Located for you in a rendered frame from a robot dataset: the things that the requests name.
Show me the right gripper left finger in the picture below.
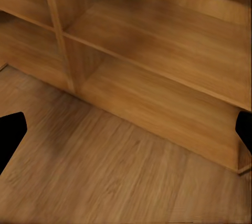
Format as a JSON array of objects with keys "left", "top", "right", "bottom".
[{"left": 0, "top": 112, "right": 27, "bottom": 174}]

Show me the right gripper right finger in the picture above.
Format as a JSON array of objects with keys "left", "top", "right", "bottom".
[{"left": 235, "top": 111, "right": 252, "bottom": 154}]

